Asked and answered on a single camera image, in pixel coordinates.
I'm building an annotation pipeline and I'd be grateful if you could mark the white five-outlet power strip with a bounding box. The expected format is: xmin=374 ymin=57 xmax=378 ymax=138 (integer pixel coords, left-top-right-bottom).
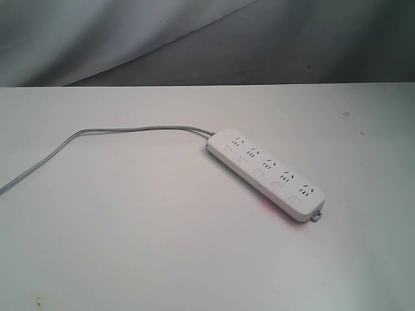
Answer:
xmin=207 ymin=129 xmax=326 ymax=223

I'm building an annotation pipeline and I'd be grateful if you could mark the grey power cord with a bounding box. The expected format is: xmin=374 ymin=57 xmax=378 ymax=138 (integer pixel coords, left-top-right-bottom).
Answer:
xmin=0 ymin=124 xmax=217 ymax=196

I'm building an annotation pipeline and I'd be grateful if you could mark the grey backdrop cloth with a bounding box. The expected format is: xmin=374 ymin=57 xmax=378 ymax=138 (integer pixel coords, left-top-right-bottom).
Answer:
xmin=1 ymin=1 xmax=414 ymax=87

